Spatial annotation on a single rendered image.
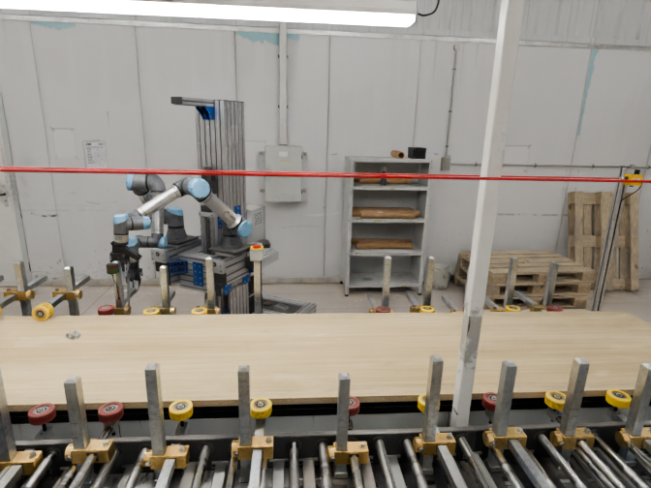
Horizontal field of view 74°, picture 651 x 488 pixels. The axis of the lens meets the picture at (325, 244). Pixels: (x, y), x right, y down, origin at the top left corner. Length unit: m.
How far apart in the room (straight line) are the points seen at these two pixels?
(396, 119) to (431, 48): 0.83
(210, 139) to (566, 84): 4.23
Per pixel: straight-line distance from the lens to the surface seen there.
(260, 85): 4.99
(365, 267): 5.34
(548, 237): 6.17
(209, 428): 1.83
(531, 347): 2.29
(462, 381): 1.69
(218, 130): 3.19
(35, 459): 1.78
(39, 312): 2.58
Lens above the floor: 1.88
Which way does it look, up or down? 15 degrees down
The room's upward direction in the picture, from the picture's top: 2 degrees clockwise
